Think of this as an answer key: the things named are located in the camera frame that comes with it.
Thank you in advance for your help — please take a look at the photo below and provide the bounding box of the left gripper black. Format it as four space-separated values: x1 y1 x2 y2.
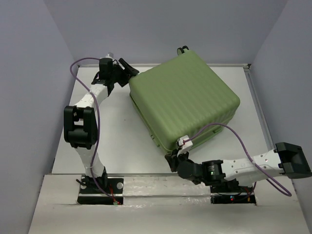
110 58 139 87

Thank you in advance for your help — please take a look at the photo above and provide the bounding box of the green suitcase with blue lining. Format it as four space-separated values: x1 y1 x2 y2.
129 46 240 153

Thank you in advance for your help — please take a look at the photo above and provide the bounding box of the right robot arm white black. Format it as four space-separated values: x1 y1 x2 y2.
165 142 312 191

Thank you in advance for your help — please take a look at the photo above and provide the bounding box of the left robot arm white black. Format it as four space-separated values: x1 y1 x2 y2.
63 55 139 193

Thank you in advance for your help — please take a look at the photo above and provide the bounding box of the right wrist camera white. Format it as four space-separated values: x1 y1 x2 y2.
177 135 193 156

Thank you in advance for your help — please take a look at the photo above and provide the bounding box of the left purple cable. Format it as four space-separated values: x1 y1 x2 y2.
69 57 120 204

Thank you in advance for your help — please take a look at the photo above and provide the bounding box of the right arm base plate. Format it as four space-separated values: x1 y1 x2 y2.
210 180 256 205

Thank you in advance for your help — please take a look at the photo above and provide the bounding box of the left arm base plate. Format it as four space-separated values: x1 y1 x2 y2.
76 175 124 205

